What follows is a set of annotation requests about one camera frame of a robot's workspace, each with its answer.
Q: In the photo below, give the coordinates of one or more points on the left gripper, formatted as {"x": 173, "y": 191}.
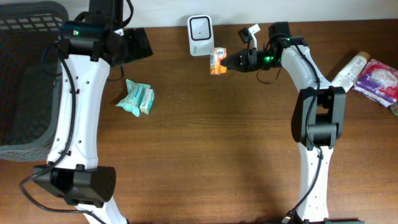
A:
{"x": 135, "y": 52}

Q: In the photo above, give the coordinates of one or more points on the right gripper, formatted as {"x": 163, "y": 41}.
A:
{"x": 249, "y": 60}

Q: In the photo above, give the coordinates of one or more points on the white cream tube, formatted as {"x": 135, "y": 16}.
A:
{"x": 346, "y": 77}

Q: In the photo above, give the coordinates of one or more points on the purple pink tissue pack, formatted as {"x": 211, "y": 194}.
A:
{"x": 378, "y": 82}

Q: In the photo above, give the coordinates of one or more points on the small orange packet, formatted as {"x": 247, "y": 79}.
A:
{"x": 217, "y": 54}

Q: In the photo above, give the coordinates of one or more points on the teal wet wipes pack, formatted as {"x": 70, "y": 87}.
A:
{"x": 135, "y": 94}

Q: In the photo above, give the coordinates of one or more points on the white barcode scanner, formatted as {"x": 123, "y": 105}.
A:
{"x": 200, "y": 35}

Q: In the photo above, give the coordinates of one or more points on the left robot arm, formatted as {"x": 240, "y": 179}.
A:
{"x": 88, "y": 47}

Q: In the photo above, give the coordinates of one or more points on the green lid glass jar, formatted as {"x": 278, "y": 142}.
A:
{"x": 393, "y": 108}

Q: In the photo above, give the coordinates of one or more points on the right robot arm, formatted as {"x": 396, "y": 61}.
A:
{"x": 317, "y": 121}

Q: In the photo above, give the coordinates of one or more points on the small white green packet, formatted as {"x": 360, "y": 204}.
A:
{"x": 147, "y": 101}

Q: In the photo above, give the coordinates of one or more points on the dark grey plastic basket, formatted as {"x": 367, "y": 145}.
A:
{"x": 30, "y": 81}

